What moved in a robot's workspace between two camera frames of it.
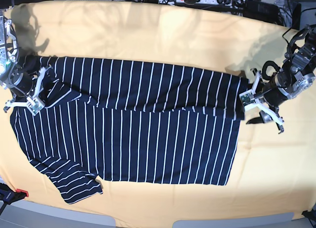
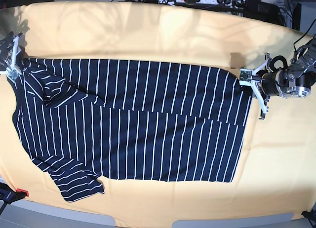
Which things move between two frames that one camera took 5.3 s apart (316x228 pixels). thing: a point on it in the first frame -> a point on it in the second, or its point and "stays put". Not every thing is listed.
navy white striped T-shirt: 127,121 stays put
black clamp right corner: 311,215 stays put
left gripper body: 20,83 -> 6,47
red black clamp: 8,196 stays put
